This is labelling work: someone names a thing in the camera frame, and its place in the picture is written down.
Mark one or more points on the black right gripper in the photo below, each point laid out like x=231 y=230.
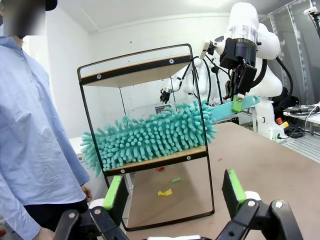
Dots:
x=243 y=52

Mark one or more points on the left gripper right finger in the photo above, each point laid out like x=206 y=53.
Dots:
x=231 y=192

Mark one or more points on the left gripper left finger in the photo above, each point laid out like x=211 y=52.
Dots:
x=117 y=197

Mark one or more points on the background robot black gripper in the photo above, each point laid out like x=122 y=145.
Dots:
x=165 y=95

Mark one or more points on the teal chenille duster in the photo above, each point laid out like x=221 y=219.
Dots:
x=150 y=140

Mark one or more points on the yellow paper scrap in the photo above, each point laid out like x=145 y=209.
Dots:
x=165 y=192

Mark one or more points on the person right forearm blue sleeve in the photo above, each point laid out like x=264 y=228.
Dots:
x=72 y=160

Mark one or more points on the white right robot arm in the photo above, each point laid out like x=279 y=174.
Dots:
x=243 y=15

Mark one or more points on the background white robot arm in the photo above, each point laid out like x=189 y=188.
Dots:
x=190 y=85

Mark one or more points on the person right hand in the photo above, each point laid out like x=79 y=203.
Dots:
x=87 y=194

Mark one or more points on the red emergency stop button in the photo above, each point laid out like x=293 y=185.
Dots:
x=280 y=121

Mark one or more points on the green paper scrap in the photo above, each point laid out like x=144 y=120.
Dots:
x=176 y=180

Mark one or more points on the person in blue shirt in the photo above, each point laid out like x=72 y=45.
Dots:
x=27 y=112

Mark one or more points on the black frame wooden two-tier shelf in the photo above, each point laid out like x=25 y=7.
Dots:
x=140 y=75

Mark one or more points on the right wrist camera mount bracket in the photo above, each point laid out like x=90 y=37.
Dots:
x=218 y=43

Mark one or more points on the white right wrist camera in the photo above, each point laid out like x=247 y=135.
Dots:
x=205 y=48

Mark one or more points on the aluminium frame side table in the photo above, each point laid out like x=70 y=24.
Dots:
x=300 y=147

